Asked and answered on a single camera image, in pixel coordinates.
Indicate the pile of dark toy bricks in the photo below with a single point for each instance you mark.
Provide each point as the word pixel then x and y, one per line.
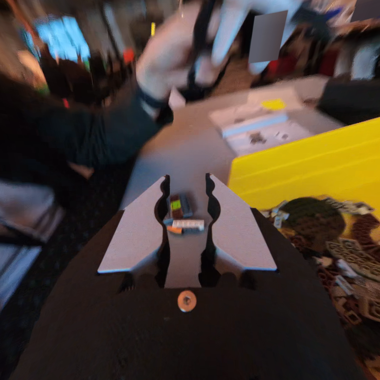
pixel 341 267

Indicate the person's grey shirt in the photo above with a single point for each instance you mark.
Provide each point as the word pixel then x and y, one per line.
pixel 23 207

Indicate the black perforated pad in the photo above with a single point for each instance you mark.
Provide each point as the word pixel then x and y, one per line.
pixel 83 207

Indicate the person's left hand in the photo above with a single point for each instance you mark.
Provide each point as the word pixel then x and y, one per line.
pixel 166 59

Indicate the black round studded plate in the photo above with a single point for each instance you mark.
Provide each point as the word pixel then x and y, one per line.
pixel 311 219

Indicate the person's dark jacket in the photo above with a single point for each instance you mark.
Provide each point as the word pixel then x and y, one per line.
pixel 29 142

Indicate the white upright sheet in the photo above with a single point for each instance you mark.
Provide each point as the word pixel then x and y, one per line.
pixel 176 99

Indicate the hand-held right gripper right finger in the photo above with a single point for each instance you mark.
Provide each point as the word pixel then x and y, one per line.
pixel 240 237

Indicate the person's left forearm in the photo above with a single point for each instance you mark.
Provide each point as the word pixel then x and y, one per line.
pixel 104 136

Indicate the open instruction booklet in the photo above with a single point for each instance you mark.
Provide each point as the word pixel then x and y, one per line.
pixel 258 127

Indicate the yellow paper sheet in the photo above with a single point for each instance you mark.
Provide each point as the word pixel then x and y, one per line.
pixel 273 104

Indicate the black electronic box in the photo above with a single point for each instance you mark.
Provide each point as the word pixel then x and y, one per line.
pixel 350 98

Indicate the grey brown toy brick model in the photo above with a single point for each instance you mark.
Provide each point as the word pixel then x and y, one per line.
pixel 181 204

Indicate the dark wrist band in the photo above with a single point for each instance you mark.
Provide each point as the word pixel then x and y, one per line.
pixel 151 102

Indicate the large yellow plastic bin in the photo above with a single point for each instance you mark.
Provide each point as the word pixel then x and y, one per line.
pixel 297 172

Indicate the arched window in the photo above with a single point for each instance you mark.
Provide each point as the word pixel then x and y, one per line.
pixel 62 35

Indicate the white and tan brick strip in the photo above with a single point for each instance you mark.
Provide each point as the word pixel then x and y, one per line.
pixel 188 225

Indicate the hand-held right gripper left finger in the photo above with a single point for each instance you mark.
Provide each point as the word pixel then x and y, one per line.
pixel 133 237

